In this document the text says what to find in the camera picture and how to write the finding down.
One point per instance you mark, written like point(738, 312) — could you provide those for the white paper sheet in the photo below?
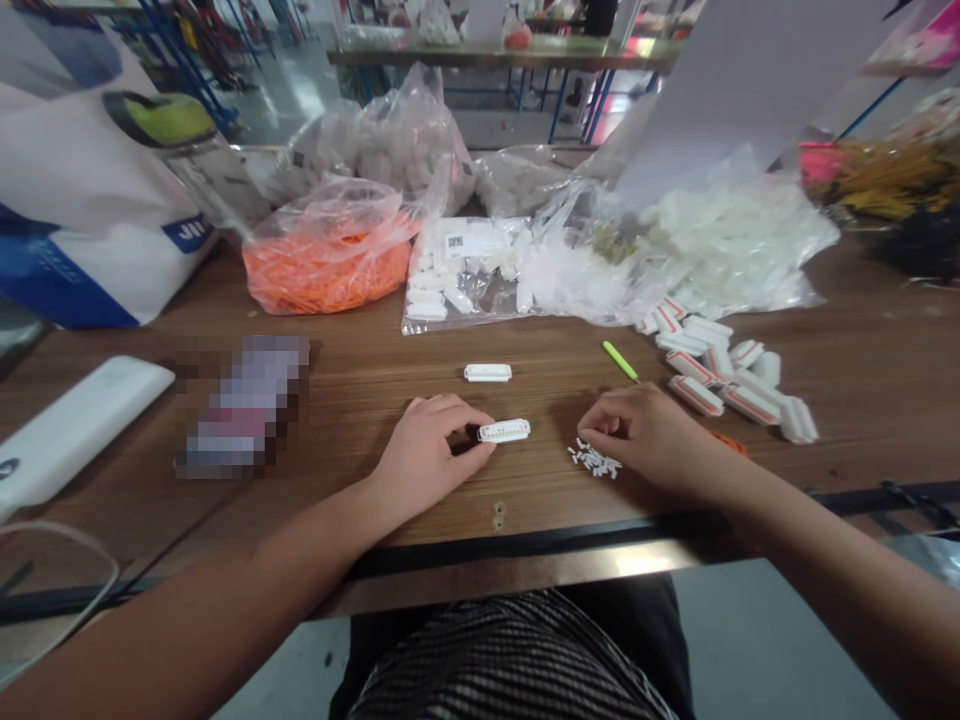
point(742, 82)

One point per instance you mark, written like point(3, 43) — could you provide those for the bottle with green lid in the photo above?
point(176, 146)

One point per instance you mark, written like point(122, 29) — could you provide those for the person's left hand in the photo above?
point(427, 442)

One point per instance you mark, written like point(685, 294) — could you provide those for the large clear bag white parts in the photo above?
point(675, 240)

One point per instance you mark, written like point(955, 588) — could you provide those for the clear zip bag white parts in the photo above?
point(465, 274)

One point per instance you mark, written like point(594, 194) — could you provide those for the pile of white orange connectors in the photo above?
point(731, 375)

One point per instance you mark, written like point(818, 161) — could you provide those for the background work table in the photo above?
point(517, 56)

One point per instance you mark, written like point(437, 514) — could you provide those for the white rectangular connector housing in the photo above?
point(504, 430)
point(488, 372)

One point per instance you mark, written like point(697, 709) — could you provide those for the person's right hand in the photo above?
point(660, 442)

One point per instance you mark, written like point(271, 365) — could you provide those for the pile of small white pins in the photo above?
point(594, 458)

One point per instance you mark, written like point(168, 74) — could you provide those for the orange plastic part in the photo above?
point(731, 441)

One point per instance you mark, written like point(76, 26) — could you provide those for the small clear bag white parts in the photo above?
point(517, 176)

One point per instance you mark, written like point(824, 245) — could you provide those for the white blue shopping bag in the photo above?
point(82, 187)

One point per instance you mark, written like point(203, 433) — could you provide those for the person's right fingers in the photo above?
point(604, 424)

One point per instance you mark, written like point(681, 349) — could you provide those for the tall clear bag white parts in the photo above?
point(394, 142)

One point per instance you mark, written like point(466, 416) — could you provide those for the person's body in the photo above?
point(517, 652)

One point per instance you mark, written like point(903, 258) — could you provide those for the white power bank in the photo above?
point(75, 431)

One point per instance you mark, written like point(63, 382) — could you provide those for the bag of orange plastic parts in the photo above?
point(330, 262)

